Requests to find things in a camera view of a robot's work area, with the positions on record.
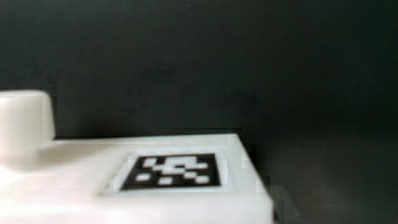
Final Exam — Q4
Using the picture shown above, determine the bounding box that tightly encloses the white front drawer box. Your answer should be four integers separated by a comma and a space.
0, 90, 273, 224

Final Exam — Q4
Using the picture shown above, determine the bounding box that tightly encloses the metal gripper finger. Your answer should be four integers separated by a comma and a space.
266, 185, 303, 224

